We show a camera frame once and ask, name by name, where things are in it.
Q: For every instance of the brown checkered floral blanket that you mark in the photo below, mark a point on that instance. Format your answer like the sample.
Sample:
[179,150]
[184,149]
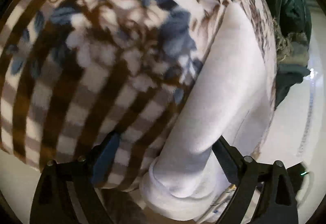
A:
[72,71]

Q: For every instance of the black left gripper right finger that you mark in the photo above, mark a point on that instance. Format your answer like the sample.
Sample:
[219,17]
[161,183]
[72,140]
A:
[277,202]

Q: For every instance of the dark green garment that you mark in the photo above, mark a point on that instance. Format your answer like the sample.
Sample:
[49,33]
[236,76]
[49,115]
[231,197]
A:
[292,29]

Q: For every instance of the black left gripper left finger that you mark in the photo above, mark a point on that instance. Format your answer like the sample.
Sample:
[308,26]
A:
[66,193]

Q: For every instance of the white fleece pants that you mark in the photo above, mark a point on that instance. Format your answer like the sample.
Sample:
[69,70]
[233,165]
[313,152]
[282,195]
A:
[231,98]

